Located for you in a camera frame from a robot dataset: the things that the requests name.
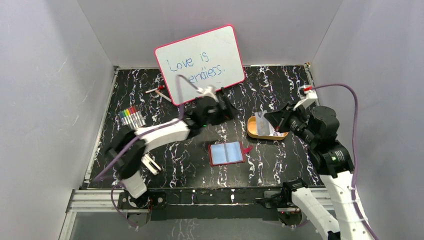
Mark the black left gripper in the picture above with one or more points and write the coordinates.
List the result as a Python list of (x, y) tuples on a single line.
[(222, 108)]

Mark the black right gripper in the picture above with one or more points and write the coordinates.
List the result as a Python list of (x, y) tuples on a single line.
[(279, 117)]

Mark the red card holder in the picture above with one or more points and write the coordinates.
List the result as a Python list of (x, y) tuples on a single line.
[(227, 153)]

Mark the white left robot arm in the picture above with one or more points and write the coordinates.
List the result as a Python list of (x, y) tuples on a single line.
[(125, 152)]

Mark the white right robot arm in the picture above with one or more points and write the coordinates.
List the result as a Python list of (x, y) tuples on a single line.
[(333, 163)]

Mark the orange oval tray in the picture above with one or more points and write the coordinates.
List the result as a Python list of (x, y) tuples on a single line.
[(252, 132)]

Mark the red capped marker pen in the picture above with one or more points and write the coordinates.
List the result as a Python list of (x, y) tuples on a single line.
[(160, 87)]

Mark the white marker pen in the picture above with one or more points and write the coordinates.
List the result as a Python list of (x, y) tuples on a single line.
[(163, 95)]

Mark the pink framed whiteboard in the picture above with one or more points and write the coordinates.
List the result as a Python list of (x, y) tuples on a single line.
[(211, 58)]

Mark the pack of coloured markers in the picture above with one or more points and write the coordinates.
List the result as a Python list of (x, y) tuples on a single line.
[(132, 117)]

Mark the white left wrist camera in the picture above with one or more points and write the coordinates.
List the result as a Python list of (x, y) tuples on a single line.
[(209, 91)]

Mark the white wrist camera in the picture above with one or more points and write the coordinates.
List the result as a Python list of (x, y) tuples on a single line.
[(209, 91), (307, 97)]

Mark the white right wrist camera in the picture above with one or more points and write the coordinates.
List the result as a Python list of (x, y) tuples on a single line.
[(307, 97)]

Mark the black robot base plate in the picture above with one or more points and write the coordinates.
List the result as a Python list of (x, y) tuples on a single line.
[(264, 203)]

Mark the aluminium frame rail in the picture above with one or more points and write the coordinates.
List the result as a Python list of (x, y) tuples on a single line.
[(105, 201)]

